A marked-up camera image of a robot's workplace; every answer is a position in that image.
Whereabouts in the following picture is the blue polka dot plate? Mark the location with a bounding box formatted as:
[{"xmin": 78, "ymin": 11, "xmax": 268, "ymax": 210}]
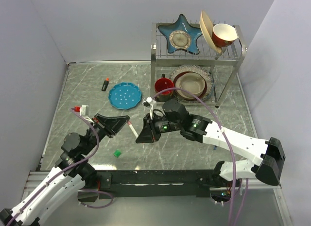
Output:
[{"xmin": 108, "ymin": 82, "xmax": 142, "ymax": 110}]

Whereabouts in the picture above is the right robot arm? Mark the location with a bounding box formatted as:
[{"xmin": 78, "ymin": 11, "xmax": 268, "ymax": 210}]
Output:
[{"xmin": 136, "ymin": 99, "xmax": 286, "ymax": 186}]

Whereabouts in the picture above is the dark red plate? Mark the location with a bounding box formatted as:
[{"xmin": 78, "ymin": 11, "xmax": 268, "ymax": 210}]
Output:
[{"xmin": 173, "ymin": 70, "xmax": 208, "ymax": 100}]

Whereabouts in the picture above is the cream plate on rack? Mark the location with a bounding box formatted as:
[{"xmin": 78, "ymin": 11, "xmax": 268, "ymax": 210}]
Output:
[{"xmin": 199, "ymin": 10, "xmax": 222, "ymax": 53}]

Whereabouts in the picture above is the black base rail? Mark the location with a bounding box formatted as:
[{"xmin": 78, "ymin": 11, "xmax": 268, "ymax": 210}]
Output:
[{"xmin": 80, "ymin": 170, "xmax": 232, "ymax": 197}]

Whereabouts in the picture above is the dark floral red mug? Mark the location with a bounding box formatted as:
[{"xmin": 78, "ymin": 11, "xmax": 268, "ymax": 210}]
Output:
[{"xmin": 155, "ymin": 74, "xmax": 174, "ymax": 102}]

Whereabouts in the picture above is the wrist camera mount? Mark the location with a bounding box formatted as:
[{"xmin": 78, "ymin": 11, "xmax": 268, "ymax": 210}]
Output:
[
  {"xmin": 142, "ymin": 97, "xmax": 156, "ymax": 119},
  {"xmin": 72, "ymin": 104, "xmax": 89, "ymax": 117}
]

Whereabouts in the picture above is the red and white bowl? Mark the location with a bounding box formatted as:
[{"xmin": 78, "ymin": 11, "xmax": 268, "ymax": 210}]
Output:
[{"xmin": 212, "ymin": 23, "xmax": 238, "ymax": 48}]

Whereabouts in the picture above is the white pink-tipped marker pen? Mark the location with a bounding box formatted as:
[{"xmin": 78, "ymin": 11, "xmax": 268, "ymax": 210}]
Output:
[{"xmin": 127, "ymin": 121, "xmax": 138, "ymax": 138}]

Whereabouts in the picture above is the green highlighter cap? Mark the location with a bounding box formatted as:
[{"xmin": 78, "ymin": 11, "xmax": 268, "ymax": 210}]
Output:
[{"xmin": 113, "ymin": 150, "xmax": 121, "ymax": 158}]

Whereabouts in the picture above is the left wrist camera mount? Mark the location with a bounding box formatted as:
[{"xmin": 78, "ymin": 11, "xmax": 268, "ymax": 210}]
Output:
[{"xmin": 72, "ymin": 104, "xmax": 89, "ymax": 117}]

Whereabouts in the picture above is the stainless steel dish rack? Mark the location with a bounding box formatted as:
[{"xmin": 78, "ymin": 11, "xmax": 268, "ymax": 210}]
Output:
[{"xmin": 150, "ymin": 23, "xmax": 247, "ymax": 108}]

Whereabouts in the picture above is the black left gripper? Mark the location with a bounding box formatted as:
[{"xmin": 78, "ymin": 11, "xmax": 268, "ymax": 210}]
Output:
[{"xmin": 82, "ymin": 114, "xmax": 131, "ymax": 156}]

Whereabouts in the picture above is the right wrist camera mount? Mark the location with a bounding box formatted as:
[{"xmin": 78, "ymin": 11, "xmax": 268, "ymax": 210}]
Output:
[{"xmin": 142, "ymin": 97, "xmax": 156, "ymax": 119}]

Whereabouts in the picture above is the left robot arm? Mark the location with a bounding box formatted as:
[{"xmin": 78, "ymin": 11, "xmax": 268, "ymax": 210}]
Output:
[{"xmin": 0, "ymin": 114, "xmax": 130, "ymax": 226}]

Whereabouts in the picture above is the blue star-shaped dish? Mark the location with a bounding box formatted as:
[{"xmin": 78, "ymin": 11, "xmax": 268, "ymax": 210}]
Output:
[{"xmin": 158, "ymin": 14, "xmax": 202, "ymax": 55}]

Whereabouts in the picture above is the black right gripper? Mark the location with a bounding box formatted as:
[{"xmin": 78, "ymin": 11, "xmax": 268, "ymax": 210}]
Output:
[{"xmin": 135, "ymin": 111, "xmax": 182, "ymax": 142}]

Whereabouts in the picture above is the black orange-tipped highlighter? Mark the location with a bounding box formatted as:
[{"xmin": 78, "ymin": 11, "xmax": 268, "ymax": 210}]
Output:
[{"xmin": 101, "ymin": 78, "xmax": 109, "ymax": 91}]

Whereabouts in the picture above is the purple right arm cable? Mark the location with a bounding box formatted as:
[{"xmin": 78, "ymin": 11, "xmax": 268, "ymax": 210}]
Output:
[{"xmin": 153, "ymin": 87, "xmax": 250, "ymax": 226}]

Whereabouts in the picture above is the beige bowl on lower shelf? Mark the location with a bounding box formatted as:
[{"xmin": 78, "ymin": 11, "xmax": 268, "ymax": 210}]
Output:
[{"xmin": 175, "ymin": 72, "xmax": 207, "ymax": 99}]

